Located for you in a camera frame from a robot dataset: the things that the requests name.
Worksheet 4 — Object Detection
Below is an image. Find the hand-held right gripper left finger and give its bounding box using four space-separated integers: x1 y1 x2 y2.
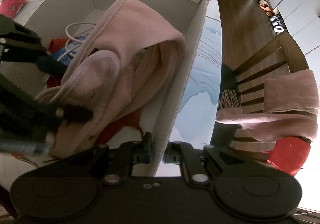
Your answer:
60 132 153 186

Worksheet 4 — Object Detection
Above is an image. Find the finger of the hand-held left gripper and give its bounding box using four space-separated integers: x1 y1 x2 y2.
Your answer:
0 14 67 76
35 100 94 123

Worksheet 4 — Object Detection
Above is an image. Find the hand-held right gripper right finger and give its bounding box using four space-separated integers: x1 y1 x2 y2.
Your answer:
164 141 250 186

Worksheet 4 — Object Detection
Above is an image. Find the white cable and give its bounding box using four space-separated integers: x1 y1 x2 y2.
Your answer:
58 23 97 62

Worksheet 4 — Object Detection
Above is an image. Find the blue tissue pack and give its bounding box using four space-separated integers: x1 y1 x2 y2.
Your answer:
56 35 89 66

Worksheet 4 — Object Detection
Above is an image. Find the pink fleece cloth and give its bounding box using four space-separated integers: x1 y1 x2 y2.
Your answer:
35 0 187 159

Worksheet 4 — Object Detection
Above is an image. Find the pink plush toy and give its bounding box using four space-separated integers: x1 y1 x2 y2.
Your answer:
0 0 28 17

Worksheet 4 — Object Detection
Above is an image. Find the printed table mat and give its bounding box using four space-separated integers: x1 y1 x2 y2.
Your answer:
172 16 223 147

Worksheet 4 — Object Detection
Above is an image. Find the red seat cushion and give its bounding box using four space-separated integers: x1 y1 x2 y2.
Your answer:
266 136 310 177

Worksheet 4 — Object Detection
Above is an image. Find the pink scarf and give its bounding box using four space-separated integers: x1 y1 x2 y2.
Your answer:
215 69 320 143

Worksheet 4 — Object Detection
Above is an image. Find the wooden chair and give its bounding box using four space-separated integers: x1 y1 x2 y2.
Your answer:
220 31 310 162

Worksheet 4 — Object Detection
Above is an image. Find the row of shoes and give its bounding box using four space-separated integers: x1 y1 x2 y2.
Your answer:
257 0 285 36

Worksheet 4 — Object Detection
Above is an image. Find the white wall cabinet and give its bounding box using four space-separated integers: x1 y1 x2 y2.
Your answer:
260 0 320 54

